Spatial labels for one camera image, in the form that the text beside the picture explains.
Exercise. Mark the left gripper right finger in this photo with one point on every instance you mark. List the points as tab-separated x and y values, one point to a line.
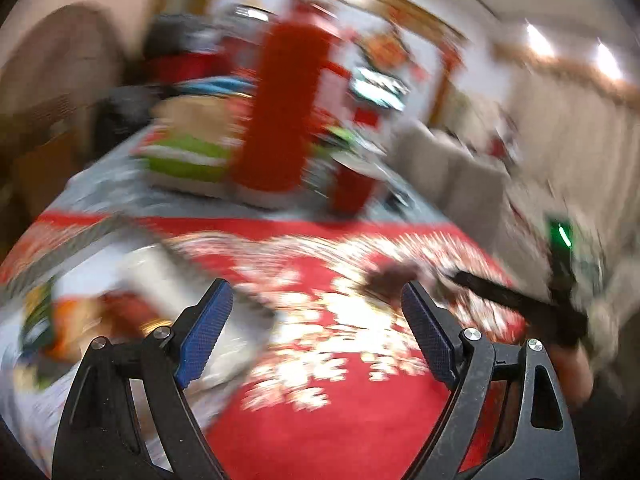
543	445

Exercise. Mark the wall television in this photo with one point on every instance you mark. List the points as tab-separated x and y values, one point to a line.
382	90

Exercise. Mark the clear bag dried fruit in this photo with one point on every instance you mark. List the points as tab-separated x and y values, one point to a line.
386	282

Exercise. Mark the red embroidered tablecloth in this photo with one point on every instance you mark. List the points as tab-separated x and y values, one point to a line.
341	390

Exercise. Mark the red thermos flask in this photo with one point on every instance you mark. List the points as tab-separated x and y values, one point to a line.
276	143

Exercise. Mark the right hand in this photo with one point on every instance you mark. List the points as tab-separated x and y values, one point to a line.
574	374

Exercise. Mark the green yellow cracker packet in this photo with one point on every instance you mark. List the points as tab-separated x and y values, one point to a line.
38	327

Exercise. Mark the grey cushioned chair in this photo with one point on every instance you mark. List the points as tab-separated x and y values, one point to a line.
467	189

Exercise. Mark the round wooden table top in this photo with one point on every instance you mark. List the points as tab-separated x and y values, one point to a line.
62	69

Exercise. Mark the orange cracker packet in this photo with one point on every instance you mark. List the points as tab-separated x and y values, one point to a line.
118	316

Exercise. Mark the red bowl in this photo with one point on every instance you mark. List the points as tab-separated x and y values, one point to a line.
169	69

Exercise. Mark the striped snack box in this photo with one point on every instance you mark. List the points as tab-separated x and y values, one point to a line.
116	280

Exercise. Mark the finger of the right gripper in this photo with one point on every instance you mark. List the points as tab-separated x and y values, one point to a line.
535	311

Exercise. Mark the green tissue box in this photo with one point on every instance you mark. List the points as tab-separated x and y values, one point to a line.
193	142

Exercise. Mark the red mug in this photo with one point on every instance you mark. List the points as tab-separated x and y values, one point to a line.
355	181

